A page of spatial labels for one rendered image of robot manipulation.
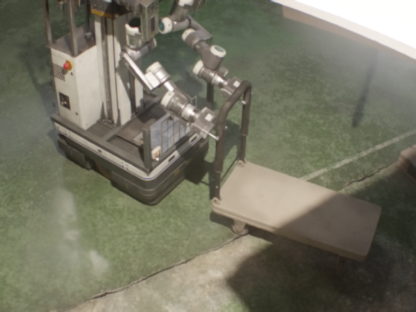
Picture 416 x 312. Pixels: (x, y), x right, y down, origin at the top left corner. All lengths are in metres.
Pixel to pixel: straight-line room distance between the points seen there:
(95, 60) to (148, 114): 0.48
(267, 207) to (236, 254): 0.29
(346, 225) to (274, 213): 0.39
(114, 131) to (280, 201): 0.98
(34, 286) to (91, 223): 0.54
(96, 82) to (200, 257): 1.11
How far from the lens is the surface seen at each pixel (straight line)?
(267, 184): 2.81
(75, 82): 2.83
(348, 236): 2.63
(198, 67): 2.63
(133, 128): 2.94
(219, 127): 2.36
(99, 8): 2.61
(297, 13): 1.08
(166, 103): 2.40
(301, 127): 3.56
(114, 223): 2.88
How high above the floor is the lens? 2.13
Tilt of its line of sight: 41 degrees down
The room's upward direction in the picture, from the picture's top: 2 degrees clockwise
